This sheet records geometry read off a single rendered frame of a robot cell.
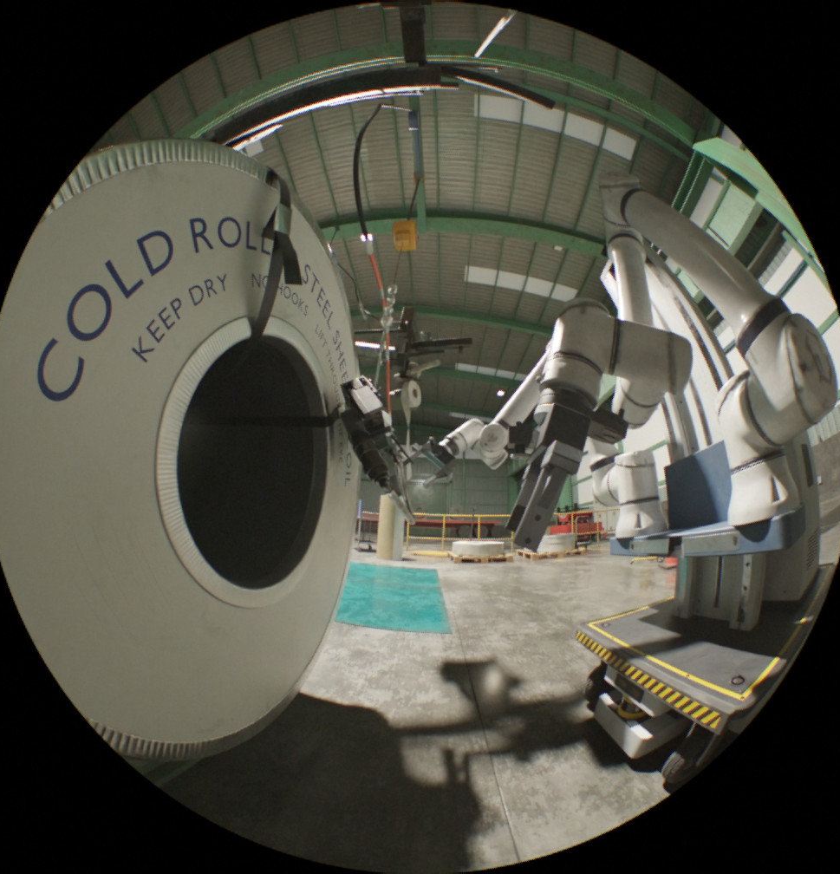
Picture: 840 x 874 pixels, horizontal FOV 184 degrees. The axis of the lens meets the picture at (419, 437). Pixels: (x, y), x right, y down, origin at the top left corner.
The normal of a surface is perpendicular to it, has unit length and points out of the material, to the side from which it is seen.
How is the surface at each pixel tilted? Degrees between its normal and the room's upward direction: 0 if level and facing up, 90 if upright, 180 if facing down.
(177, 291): 90
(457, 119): 172
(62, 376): 90
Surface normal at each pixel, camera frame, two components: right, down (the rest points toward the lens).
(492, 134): -0.18, 0.93
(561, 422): -0.26, -0.23
